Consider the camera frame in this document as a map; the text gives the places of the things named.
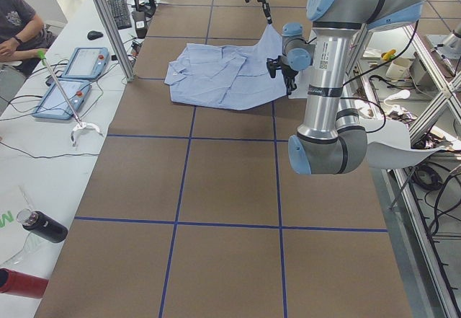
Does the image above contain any aluminium frame post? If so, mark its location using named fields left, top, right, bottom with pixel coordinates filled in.
left=93, top=0, right=135, bottom=82

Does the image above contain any black keyboard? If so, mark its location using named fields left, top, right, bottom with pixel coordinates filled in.
left=107, top=0, right=132, bottom=30

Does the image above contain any black computer mouse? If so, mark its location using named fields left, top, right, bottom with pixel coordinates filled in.
left=87, top=30, right=104, bottom=40

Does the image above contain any black box white label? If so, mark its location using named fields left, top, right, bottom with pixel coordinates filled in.
left=131, top=11, right=148, bottom=39

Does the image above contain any light blue striped shirt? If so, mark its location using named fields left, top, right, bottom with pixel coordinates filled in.
left=164, top=25, right=286, bottom=110

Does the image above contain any red cylinder bottle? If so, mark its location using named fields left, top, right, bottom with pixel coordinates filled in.
left=1, top=268, right=48, bottom=299

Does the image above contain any upper blue teach pendant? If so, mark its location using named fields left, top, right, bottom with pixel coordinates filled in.
left=61, top=47, right=110, bottom=80

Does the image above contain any grabber stick green handle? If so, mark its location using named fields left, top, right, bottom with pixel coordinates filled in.
left=37, top=49, right=104, bottom=146

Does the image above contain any seated person dark shirt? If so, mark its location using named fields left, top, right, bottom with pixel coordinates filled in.
left=1, top=0, right=56, bottom=76

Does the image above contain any lower blue teach pendant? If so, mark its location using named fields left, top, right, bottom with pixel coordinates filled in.
left=32, top=79, right=91, bottom=120

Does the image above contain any blue teach pendant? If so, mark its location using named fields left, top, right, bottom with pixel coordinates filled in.
left=61, top=47, right=110, bottom=80
left=32, top=79, right=91, bottom=120

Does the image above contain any black water bottle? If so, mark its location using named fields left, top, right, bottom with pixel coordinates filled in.
left=17, top=208, right=68, bottom=243

